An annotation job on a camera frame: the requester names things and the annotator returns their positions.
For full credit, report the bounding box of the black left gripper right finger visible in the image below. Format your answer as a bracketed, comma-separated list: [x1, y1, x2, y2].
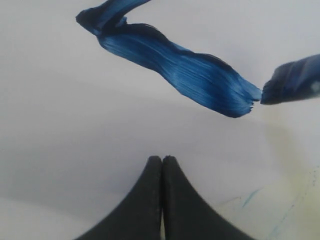
[162, 156, 252, 240]

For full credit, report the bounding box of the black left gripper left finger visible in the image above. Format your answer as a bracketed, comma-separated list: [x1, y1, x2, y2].
[78, 156, 162, 240]

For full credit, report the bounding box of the white paper sheet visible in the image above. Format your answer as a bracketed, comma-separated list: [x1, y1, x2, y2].
[0, 0, 320, 240]

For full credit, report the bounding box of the black paintbrush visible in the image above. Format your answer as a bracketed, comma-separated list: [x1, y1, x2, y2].
[260, 54, 320, 105]

